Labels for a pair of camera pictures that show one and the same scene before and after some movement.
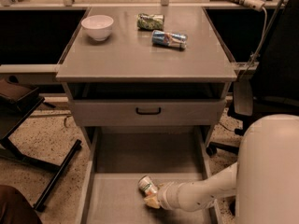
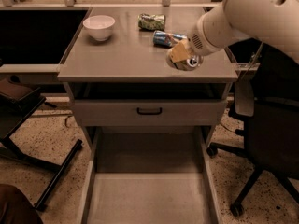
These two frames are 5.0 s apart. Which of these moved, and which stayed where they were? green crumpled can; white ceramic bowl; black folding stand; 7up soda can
Moved: 7up soda can
Stayed: green crumpled can; black folding stand; white ceramic bowl
